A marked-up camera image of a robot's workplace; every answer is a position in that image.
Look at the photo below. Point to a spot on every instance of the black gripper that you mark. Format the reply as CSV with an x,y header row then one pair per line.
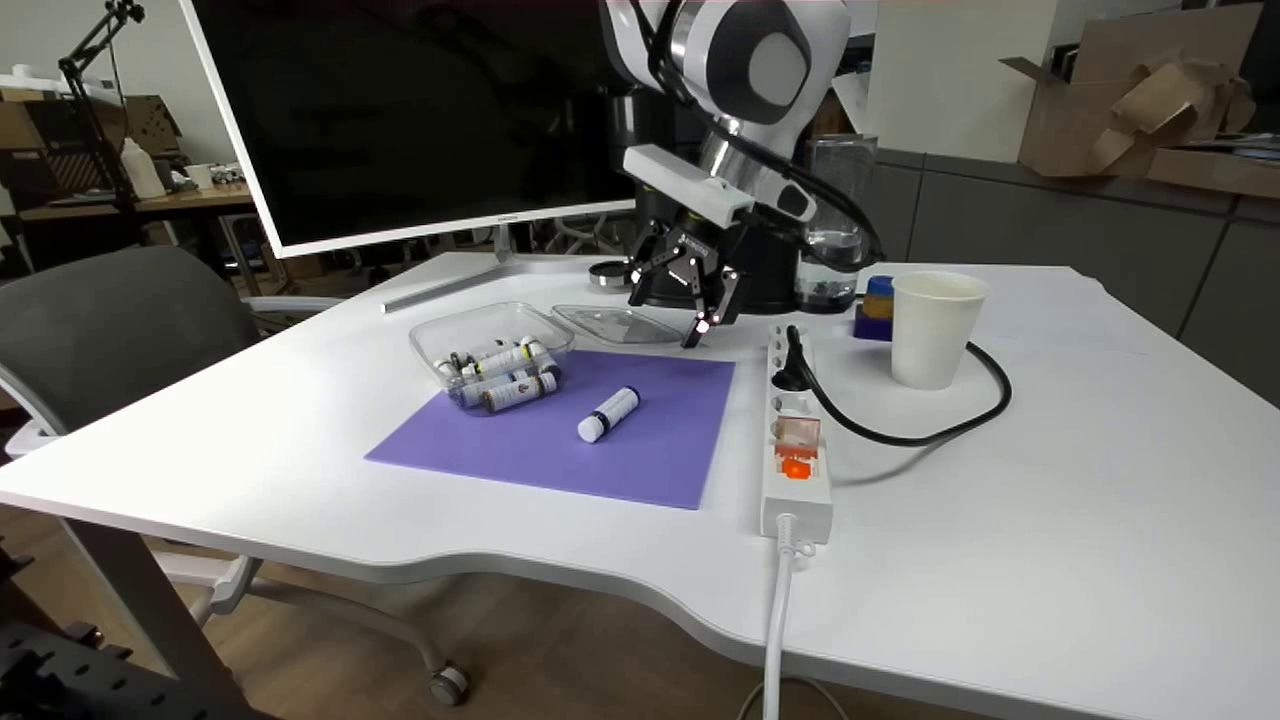
x,y
703,240

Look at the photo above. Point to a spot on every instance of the clear plastic lid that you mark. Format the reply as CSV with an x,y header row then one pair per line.
x,y
623,324

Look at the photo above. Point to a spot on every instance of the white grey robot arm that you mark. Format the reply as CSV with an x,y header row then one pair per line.
x,y
762,62

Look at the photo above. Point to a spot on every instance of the clear plastic container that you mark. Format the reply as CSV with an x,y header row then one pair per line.
x,y
442,336

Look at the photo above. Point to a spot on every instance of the round metal drip tray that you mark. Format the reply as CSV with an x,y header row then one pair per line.
x,y
604,272

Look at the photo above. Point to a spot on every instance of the black coffee machine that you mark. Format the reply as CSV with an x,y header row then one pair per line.
x,y
773,281

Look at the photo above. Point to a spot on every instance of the white tube with purple band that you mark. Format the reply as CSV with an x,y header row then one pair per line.
x,y
604,418

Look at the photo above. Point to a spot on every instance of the purple mat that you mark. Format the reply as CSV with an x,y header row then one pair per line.
x,y
643,454

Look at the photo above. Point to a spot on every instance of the white tube with green band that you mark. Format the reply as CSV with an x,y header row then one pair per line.
x,y
505,356

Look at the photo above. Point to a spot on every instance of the blue yellow toy block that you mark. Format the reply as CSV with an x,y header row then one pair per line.
x,y
873,314

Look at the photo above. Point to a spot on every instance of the silver monitor stand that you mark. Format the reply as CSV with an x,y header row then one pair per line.
x,y
446,286

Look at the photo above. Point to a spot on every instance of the white tube with purple cap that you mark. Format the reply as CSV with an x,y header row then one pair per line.
x,y
464,386

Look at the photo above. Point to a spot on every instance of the white power strip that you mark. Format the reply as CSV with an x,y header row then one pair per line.
x,y
797,503

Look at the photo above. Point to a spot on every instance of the white paper cup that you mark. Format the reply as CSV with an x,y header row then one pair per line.
x,y
934,334

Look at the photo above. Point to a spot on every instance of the large white-framed monitor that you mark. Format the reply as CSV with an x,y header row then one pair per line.
x,y
402,106

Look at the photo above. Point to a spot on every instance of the white board panel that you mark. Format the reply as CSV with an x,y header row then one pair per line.
x,y
961,73

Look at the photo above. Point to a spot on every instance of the grey cabinet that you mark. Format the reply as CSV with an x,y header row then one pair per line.
x,y
1064,240

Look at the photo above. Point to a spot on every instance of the white leg with caster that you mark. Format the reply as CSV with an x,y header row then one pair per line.
x,y
402,624

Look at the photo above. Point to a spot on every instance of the brown cardboard box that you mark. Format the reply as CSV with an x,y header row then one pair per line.
x,y
1145,106

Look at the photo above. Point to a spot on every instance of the wooden background desk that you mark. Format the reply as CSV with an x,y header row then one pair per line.
x,y
175,204

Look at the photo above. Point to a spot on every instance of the grey office chair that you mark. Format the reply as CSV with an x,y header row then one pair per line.
x,y
107,334

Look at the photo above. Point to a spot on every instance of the brown shelf boxes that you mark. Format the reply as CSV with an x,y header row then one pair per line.
x,y
80,143

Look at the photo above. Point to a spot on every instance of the dark metal table leg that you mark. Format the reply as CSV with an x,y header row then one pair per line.
x,y
155,614

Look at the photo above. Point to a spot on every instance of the black perforated rack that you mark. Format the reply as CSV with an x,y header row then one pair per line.
x,y
64,683

